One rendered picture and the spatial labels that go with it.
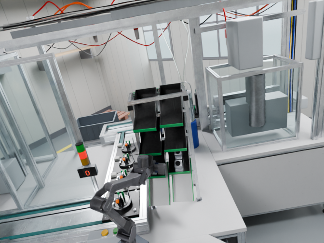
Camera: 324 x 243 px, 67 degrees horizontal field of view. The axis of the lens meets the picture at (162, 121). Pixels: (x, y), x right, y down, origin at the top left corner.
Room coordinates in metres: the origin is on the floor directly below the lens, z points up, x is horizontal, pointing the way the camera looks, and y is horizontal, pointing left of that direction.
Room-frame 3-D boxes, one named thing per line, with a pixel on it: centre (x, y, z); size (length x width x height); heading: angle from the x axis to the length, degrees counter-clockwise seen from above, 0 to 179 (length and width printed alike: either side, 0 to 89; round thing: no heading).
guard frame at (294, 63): (2.11, -0.84, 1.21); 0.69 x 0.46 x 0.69; 89
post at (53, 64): (1.48, 0.55, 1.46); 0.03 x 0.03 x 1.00; 89
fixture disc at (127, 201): (1.32, 0.37, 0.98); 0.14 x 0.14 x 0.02
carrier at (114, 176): (1.58, 0.36, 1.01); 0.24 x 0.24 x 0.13; 89
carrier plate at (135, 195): (1.32, 0.37, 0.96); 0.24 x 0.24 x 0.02; 89
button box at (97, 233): (1.11, 0.45, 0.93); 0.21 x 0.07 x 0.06; 89
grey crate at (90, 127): (3.38, 0.96, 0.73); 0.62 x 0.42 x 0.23; 89
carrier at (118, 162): (1.82, 0.36, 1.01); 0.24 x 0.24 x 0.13; 89
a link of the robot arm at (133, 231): (0.91, 0.27, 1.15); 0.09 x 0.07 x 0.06; 56
